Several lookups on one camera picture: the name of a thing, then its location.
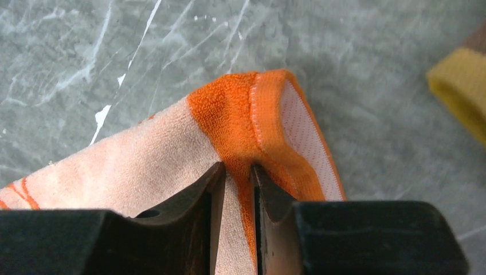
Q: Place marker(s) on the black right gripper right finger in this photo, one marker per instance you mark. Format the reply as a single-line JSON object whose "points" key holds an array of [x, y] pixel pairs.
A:
{"points": [[357, 237]]}

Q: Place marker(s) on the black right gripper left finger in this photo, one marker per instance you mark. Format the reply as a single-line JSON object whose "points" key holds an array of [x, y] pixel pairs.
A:
{"points": [[177, 236]]}

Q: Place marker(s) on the orange white patterned towel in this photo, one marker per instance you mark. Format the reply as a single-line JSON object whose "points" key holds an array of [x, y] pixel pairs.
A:
{"points": [[238, 119]]}

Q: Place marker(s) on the yellow brown towel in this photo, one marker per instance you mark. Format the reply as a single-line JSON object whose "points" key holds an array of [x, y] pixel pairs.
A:
{"points": [[458, 80]]}

